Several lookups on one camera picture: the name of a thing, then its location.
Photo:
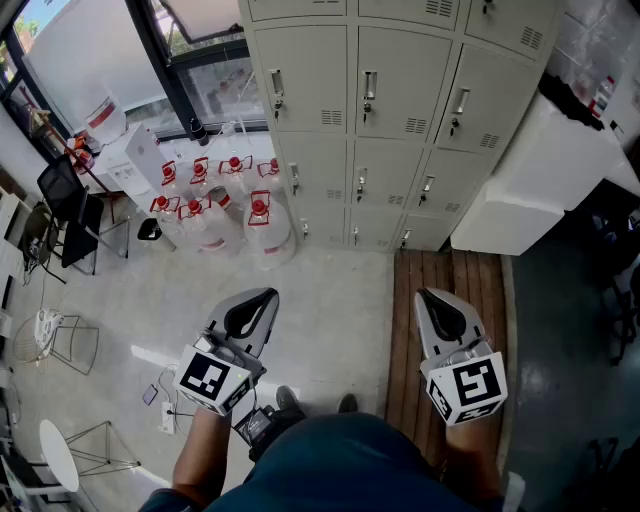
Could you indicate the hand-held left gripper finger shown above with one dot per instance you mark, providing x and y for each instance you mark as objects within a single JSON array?
[
  {"x": 222, "y": 312},
  {"x": 267, "y": 325}
]

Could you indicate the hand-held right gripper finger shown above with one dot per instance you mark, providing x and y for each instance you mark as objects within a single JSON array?
[
  {"x": 424, "y": 330},
  {"x": 470, "y": 315}
]

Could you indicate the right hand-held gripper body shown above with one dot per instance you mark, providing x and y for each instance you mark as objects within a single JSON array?
[{"x": 472, "y": 385}]

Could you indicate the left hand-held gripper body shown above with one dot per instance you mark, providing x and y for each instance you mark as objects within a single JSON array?
[{"x": 205, "y": 377}]

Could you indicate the beige metal locker cabinet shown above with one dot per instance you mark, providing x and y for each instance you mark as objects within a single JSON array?
[{"x": 390, "y": 170}]

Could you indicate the grey metal locker door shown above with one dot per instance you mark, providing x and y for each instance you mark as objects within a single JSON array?
[{"x": 305, "y": 65}]

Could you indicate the person's left forearm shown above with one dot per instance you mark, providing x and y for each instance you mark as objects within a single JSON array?
[{"x": 200, "y": 460}]

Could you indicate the person's right forearm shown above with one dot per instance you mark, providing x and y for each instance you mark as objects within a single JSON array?
[{"x": 472, "y": 460}]

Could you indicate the wooden slatted bench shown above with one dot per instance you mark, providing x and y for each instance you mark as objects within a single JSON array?
[{"x": 470, "y": 270}]

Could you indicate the white power strip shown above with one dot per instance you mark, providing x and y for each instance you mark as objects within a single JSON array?
[{"x": 167, "y": 417}]

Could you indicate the dark smartphone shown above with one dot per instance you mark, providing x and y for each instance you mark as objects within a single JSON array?
[{"x": 149, "y": 394}]

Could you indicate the black battery pack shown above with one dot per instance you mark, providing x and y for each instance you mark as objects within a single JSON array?
[{"x": 257, "y": 425}]

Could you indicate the person's left black shoe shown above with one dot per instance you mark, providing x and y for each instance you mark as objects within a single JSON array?
[{"x": 289, "y": 400}]

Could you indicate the person's black shoe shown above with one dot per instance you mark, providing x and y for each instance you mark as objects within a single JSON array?
[
  {"x": 289, "y": 400},
  {"x": 348, "y": 403}
]

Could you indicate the group of clear water jugs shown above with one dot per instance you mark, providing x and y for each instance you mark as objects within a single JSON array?
[{"x": 260, "y": 235}]

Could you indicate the person's black trouser leg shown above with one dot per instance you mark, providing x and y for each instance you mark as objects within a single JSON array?
[{"x": 272, "y": 440}]

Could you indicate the person's right black shoe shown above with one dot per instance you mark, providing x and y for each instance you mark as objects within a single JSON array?
[{"x": 348, "y": 403}]

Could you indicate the small black floor object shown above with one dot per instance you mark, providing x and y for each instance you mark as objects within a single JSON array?
[{"x": 149, "y": 230}]

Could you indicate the black swivel chair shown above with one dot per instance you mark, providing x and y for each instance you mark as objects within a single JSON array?
[{"x": 625, "y": 310}]

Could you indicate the person's blue shirt torso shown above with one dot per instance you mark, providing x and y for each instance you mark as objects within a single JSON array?
[{"x": 340, "y": 470}]

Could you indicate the white round table metal legs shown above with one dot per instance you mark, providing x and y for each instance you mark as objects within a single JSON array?
[{"x": 60, "y": 455}]

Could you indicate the white chest freezer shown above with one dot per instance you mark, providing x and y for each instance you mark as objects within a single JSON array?
[{"x": 540, "y": 165}]

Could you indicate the white cardboard box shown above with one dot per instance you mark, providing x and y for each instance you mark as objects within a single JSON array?
[{"x": 142, "y": 155}]

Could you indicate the black drinking bottle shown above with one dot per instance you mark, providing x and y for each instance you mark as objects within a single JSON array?
[{"x": 199, "y": 132}]

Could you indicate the dark round stool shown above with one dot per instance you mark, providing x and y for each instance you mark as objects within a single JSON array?
[{"x": 37, "y": 225}]

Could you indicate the black office chair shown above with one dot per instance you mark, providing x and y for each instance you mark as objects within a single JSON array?
[{"x": 60, "y": 187}]

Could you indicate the large clear barrel red label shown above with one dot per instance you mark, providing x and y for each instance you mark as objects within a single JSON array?
[{"x": 105, "y": 117}]

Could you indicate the white shelf unit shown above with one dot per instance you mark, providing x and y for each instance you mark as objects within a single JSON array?
[{"x": 10, "y": 225}]

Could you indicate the clear bottle red white label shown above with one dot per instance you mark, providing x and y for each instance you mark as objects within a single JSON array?
[{"x": 601, "y": 97}]

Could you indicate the black window frame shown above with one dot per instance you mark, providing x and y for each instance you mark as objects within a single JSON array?
[{"x": 150, "y": 50}]

